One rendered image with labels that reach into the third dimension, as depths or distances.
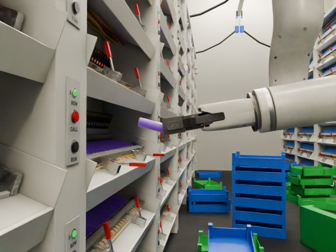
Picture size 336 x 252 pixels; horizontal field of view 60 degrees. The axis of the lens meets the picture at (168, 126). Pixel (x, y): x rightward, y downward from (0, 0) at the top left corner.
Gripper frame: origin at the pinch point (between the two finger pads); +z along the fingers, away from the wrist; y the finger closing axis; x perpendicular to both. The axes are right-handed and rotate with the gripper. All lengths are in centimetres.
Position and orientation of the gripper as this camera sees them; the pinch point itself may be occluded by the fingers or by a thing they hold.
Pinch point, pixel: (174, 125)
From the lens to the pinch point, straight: 57.7
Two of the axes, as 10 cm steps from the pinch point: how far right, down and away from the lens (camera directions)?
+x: 1.6, 9.9, -0.5
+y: -1.5, -0.2, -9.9
